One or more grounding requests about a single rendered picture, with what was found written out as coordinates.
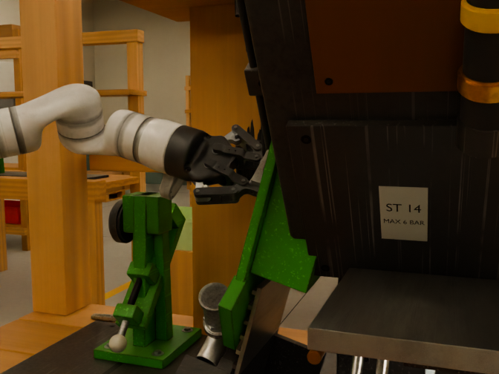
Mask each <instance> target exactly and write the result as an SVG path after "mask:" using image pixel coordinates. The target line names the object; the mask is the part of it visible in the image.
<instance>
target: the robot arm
mask: <svg viewBox="0 0 499 374"><path fill-rule="evenodd" d="M55 120H56V127H57V132H58V136H59V140H60V142H61V143H62V145H63V146H64V147H65V148H67V149H68V150H69V151H71V152H73V153H75V154H86V155H108V156H118V157H122V158H125V159H127V160H131V161H134V162H136V163H139V164H142V165H144V166H146V167H148V168H150V169H152V170H155V171H159V172H161V173H163V179H162V182H161V184H160V188H159V192H160V196H161V197H163V198H166V199H168V200H172V199H173V198H174V197H175V195H176V194H177V193H178V191H179V190H180V188H181V186H182V185H183V183H184V181H191V182H193V183H194V185H195V189H194V191H193V193H194V196H195V201H196V203H197V204H198V205H212V204H230V203H238V202H239V200H240V198H241V197H242V196H243V195H245V194H250V195H252V196H255V197H257V194H258V189H259V186H258V185H256V184H253V183H251V180H248V179H247V178H246V177H243V176H241V175H240V174H237V173H235V171H234V170H235V169H239V170H244V169H245V168H246V169H251V170H255V171H256V169H257V167H258V166H259V164H260V162H261V160H262V159H263V154H262V144H261V143H260V142H259V141H257V140H256V139H255V138H254V137H252V136H251V135H250V134H248V133H247V132H246V131H245V130H244V129H243V128H242V127H241V126H239V125H233V126H232V131H231V132H229V133H228V134H227V135H226V136H224V137H223V136H211V135H209V134H207V133H206V132H205V131H202V130H199V129H196V128H192V127H189V126H187V125H182V124H180V123H176V122H172V121H170V120H167V119H158V118H154V117H150V116H147V115H144V114H140V113H137V112H134V111H130V110H118V111H115V112H114V113H113V114H112V115H111V116H110V117H109V119H108V121H107V123H106V125H105V124H104V119H103V112H102V102H101V98H100V94H99V93H98V91H97V90H96V89H94V88H92V87H91V86H89V85H84V84H70V85H65V86H62V87H61V88H57V89H56V90H53V91H51V92H49V93H47V94H45V95H43V96H40V97H38V98H36V99H33V100H31V101H29V102H26V103H24V104H21V105H17V106H13V107H10V108H0V159H1V158H6V157H12V156H16V155H20V154H27V153H30V152H34V151H37V150H38V149H39V148H40V146H41V144H42V132H43V129H44V127H46V126H47V125H49V124H50V123H52V122H53V121H55ZM230 143H232V144H234V145H236V146H241V147H242V148H236V147H232V146H231V145H230ZM214 184H219V185H221V186H218V187H209V186H210V185H214Z"/></svg>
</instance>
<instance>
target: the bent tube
mask: <svg viewBox="0 0 499 374"><path fill-rule="evenodd" d="M268 151H269V150H267V151H266V153H265V155H264V157H263V159H262V160H261V162H260V164H259V166H258V167H257V169H256V171H255V173H254V175H253V176H252V179H251V183H253V184H256V185H258V186H259V185H260V182H261V178H262V174H263V171H264V166H265V163H266V160H267V155H268ZM226 349H227V347H225V346H224V344H223V339H214V338H211V337H209V336H207V338H206V340H205V342H204V344H203V346H202V347H201V349H200V352H199V353H198V355H197V357H196V358H197V359H199V360H202V361H204V362H206V363H208V364H211V365H213V366H215V367H216V366H217V365H218V363H219V361H220V359H221V357H223V355H224V353H225V352H226Z"/></svg>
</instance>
